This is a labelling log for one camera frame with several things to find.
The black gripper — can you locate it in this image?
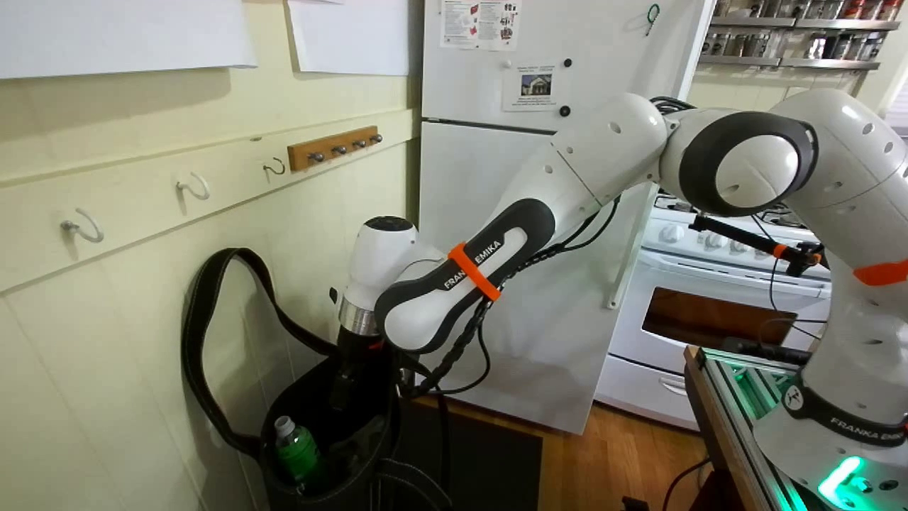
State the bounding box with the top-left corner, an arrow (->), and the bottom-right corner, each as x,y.
330,328 -> 398,408

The green plastic bottle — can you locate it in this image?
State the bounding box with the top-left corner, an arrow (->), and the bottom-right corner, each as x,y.
270,411 -> 327,492

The black shoulder bag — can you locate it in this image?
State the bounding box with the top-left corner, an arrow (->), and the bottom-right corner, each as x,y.
178,248 -> 456,511

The wooden peg rack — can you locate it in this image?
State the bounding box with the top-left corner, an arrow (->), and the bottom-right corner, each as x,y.
285,123 -> 387,177

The white refrigerator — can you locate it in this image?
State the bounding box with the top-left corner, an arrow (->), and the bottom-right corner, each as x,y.
415,0 -> 720,437

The photo fridge magnet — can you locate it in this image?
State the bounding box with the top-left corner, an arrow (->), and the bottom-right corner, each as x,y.
500,66 -> 563,113

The small white paper sheet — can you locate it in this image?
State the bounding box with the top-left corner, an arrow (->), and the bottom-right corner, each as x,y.
285,0 -> 411,79

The paper with red print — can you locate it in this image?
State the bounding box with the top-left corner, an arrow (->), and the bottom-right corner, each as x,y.
436,0 -> 521,51

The white oven stove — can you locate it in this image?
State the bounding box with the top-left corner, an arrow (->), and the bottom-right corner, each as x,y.
592,194 -> 839,435

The black pole with orange tape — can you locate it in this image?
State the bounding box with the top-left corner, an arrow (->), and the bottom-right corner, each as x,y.
687,214 -> 831,279

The large white paper sheet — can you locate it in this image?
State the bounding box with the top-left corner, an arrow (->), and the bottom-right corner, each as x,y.
0,0 -> 259,82

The metal spice rack shelf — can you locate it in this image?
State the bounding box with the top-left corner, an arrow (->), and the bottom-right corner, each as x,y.
699,0 -> 905,75

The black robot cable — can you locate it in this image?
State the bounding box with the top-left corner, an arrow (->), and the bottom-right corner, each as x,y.
399,194 -> 625,401

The orange strap on arm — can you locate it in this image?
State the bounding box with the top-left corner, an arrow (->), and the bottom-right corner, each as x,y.
445,241 -> 504,306

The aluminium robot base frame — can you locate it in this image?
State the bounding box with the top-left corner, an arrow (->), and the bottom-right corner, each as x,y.
680,343 -> 908,511

